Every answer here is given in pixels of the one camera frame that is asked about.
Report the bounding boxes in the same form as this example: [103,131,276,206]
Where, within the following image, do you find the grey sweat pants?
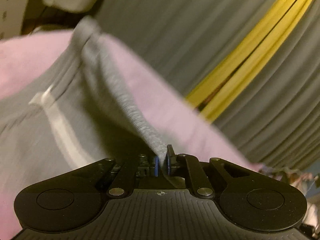
[1,17,168,194]

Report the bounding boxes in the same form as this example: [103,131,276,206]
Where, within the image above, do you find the yellow curtain strip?
[187,0,313,122]

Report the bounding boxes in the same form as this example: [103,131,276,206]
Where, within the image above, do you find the clutter pile beside bed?
[257,164,319,239]

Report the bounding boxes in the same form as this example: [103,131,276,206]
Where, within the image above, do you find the grey pleated curtain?
[95,0,319,169]

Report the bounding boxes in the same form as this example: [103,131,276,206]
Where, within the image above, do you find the pink fleece blanket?
[1,31,258,239]

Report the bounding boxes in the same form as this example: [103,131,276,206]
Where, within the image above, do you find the grey cabinet with knobs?
[0,0,29,40]

